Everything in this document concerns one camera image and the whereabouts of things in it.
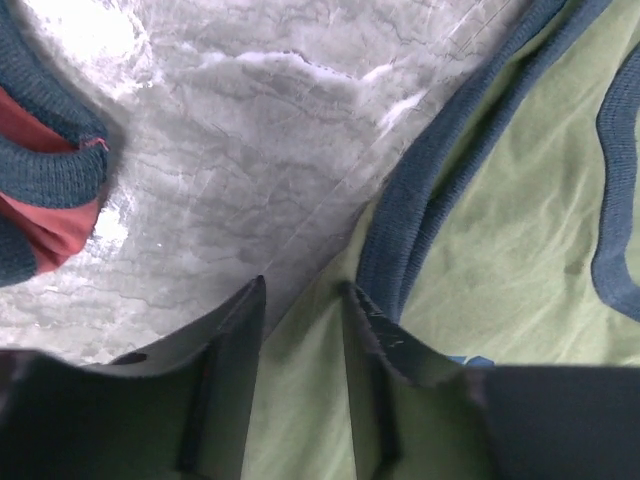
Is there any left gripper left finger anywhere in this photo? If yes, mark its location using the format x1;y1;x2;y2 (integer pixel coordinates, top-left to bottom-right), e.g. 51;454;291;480
79;276;266;479

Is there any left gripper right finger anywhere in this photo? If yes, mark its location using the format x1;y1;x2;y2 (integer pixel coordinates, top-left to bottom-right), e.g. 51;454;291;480
340;282;490;479

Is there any olive green graphic tank top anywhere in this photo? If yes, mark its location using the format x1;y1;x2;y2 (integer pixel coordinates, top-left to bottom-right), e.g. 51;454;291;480
243;1;639;479

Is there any folded red tank top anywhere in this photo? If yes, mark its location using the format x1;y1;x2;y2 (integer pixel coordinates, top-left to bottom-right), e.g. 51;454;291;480
1;4;109;286

